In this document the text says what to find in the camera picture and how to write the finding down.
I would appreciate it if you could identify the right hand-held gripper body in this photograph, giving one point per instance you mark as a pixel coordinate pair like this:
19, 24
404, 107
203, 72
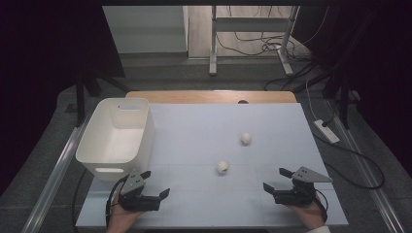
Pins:
307, 176

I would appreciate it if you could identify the white board sheet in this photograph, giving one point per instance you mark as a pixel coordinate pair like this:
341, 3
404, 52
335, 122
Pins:
200, 129

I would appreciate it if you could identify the white plastic bin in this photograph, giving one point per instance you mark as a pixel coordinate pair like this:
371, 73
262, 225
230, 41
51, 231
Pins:
113, 139

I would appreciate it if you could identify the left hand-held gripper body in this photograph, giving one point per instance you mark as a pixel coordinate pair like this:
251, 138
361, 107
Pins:
132, 184

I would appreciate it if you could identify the black stand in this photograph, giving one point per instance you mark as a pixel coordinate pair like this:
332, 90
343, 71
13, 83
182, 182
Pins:
80, 97
344, 103

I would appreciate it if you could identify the white cabinet panel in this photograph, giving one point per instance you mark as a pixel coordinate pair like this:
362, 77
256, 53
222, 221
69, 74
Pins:
145, 29

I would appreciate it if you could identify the black curtain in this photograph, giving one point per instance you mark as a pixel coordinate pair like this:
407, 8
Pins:
382, 48
39, 48

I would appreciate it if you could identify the white metal desk frame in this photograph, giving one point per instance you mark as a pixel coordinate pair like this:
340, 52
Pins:
249, 24

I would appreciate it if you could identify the aluminium rail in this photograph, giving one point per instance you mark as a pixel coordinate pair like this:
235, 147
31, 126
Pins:
55, 181
372, 181

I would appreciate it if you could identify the wooden table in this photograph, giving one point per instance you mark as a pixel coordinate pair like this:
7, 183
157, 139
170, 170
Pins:
194, 97

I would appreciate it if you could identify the person's left hand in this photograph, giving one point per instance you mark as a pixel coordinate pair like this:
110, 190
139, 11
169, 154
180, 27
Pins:
120, 220

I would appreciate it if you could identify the white ping-pong ball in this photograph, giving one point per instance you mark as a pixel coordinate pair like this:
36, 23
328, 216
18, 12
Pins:
222, 166
246, 138

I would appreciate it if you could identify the white power strip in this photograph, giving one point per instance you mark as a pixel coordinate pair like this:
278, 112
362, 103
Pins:
327, 132

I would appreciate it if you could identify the person's right hand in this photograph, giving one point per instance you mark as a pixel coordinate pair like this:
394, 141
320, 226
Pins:
311, 215

